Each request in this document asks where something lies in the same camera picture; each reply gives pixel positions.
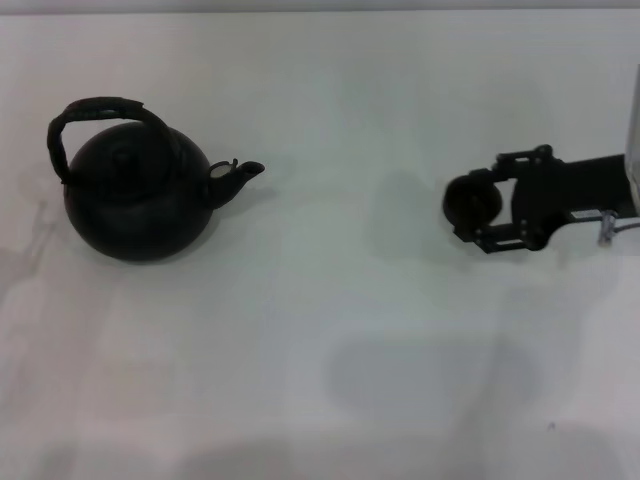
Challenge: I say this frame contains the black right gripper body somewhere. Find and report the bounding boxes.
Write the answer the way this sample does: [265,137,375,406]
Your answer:
[508,152,627,251]

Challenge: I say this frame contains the small black teacup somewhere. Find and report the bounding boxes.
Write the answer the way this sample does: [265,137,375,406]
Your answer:
[442,174,503,225]

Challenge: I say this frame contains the black round teapot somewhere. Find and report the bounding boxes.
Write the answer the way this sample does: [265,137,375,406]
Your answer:
[47,95,267,263]

